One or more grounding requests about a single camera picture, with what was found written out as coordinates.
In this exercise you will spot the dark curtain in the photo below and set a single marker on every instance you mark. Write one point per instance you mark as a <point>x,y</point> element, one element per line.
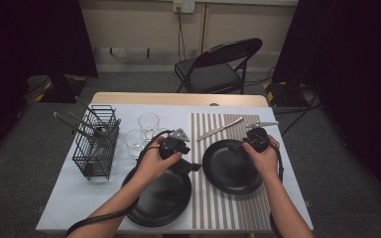
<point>360,66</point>
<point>13,49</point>

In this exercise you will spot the dark cutlery piece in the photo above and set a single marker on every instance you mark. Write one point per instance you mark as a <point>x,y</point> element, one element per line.
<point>110,135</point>

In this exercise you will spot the silver table knife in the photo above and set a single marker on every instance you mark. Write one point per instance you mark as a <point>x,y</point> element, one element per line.
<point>220,129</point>

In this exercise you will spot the striped brown white placemat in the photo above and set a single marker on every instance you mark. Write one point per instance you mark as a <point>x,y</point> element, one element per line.
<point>211,205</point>

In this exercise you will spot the white table cover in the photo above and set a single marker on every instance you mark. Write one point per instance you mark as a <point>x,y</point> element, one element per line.
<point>79,205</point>

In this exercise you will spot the person's left hand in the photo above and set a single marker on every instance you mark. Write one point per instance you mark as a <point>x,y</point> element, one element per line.
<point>152,162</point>

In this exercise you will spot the black stand base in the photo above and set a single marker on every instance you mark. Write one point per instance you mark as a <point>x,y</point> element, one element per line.
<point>63,91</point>
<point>284,94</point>

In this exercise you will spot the black plate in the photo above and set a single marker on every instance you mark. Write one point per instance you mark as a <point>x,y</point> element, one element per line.
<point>165,205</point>
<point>228,172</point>

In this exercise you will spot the white wall outlet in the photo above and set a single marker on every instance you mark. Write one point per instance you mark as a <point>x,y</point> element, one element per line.
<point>183,6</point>

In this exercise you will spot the person's right hand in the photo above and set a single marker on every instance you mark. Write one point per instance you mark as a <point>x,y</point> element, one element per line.
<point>264,162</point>

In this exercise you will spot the black folding chair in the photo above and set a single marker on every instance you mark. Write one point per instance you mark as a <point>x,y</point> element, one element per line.
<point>211,77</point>

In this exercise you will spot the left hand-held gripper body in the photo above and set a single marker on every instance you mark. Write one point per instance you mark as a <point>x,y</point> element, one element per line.
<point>173,147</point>

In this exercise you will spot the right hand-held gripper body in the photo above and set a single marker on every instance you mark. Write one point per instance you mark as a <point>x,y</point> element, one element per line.
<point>259,140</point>

